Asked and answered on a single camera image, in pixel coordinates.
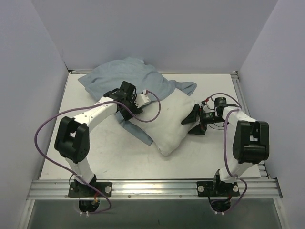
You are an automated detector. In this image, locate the white pillow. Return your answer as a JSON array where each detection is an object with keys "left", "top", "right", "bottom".
[{"left": 130, "top": 89, "right": 195, "bottom": 156}]

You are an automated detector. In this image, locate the blue-grey pillowcase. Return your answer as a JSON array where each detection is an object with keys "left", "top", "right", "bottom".
[{"left": 78, "top": 57, "right": 197, "bottom": 145}]

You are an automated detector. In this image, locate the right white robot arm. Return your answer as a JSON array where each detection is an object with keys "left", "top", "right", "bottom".
[{"left": 181, "top": 93, "right": 270, "bottom": 195}]

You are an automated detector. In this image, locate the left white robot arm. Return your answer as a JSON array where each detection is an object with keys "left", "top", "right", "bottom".
[{"left": 54, "top": 81, "right": 150, "bottom": 196}]

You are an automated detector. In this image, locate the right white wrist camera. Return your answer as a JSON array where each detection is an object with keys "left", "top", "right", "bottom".
[{"left": 201, "top": 98, "right": 215, "bottom": 111}]

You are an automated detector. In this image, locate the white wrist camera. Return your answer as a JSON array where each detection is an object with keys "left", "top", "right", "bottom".
[
  {"left": 134, "top": 89, "right": 151, "bottom": 108},
  {"left": 201, "top": 98, "right": 215, "bottom": 111}
]

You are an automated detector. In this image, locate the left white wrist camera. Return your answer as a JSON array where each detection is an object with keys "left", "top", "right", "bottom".
[{"left": 134, "top": 89, "right": 151, "bottom": 108}]

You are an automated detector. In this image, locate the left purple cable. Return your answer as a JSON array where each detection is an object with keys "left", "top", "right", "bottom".
[{"left": 35, "top": 89, "right": 162, "bottom": 213}]

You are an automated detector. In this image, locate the aluminium right side rail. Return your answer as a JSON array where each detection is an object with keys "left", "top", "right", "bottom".
[{"left": 240, "top": 73, "right": 277, "bottom": 177}]

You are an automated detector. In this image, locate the aluminium rail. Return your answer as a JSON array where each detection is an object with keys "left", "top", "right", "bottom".
[
  {"left": 27, "top": 179, "right": 282, "bottom": 201},
  {"left": 69, "top": 69, "right": 238, "bottom": 75},
  {"left": 240, "top": 73, "right": 277, "bottom": 177}
]

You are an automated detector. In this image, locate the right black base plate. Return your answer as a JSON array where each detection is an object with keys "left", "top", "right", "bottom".
[{"left": 196, "top": 181, "right": 240, "bottom": 198}]

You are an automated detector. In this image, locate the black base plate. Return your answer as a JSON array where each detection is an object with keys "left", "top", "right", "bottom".
[
  {"left": 68, "top": 181, "right": 112, "bottom": 198},
  {"left": 196, "top": 181, "right": 240, "bottom": 198}
]

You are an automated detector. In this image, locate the aluminium back rail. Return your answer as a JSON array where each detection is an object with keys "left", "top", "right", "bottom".
[{"left": 69, "top": 69, "right": 238, "bottom": 75}]

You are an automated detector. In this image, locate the aluminium front rail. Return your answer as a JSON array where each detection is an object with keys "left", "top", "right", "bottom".
[{"left": 27, "top": 179, "right": 282, "bottom": 201}]

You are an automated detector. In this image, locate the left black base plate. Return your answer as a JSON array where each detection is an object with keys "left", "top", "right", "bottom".
[{"left": 68, "top": 181, "right": 112, "bottom": 198}]

